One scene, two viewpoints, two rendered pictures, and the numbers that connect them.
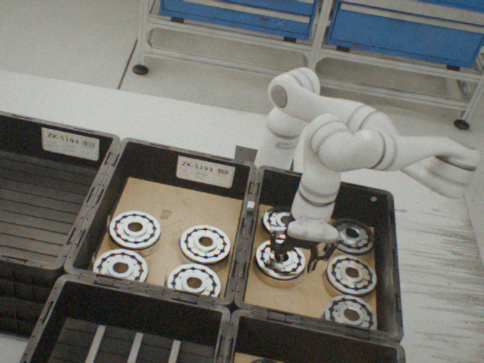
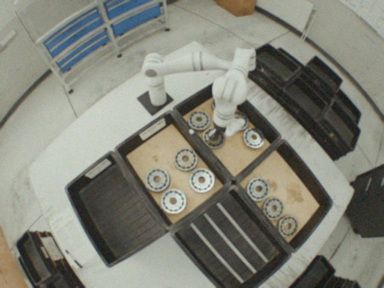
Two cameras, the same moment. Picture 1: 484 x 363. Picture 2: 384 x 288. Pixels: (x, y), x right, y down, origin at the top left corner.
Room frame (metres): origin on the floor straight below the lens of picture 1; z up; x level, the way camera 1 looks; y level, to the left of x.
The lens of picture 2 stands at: (0.72, 0.16, 1.60)
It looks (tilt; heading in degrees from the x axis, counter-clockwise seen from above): 68 degrees down; 325
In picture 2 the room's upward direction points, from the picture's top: 2 degrees counter-clockwise
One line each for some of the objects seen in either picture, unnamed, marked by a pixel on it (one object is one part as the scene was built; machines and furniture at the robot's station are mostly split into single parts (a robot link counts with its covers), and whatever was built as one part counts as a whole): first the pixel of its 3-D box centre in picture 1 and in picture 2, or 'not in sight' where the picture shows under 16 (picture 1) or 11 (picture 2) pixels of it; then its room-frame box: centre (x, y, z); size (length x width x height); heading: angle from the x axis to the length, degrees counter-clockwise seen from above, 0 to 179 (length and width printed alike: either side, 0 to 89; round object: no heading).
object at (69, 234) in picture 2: not in sight; (69, 238); (0.98, 0.84, 0.70); 0.33 x 0.23 x 0.01; 4
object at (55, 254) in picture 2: not in sight; (51, 248); (1.09, 1.31, 0.41); 0.31 x 0.02 x 0.16; 4
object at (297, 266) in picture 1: (280, 258); (213, 137); (0.93, -0.11, 0.86); 0.10 x 0.10 x 0.01
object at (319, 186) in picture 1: (324, 158); (225, 97); (0.94, -0.13, 1.12); 0.09 x 0.07 x 0.15; 30
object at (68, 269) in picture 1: (171, 215); (168, 165); (0.93, 0.12, 0.92); 0.40 x 0.30 x 0.02; 0
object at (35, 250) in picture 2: not in sight; (47, 257); (1.06, 1.47, 0.37); 0.40 x 0.30 x 0.45; 4
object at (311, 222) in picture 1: (315, 208); (227, 117); (0.92, -0.14, 1.02); 0.11 x 0.09 x 0.06; 5
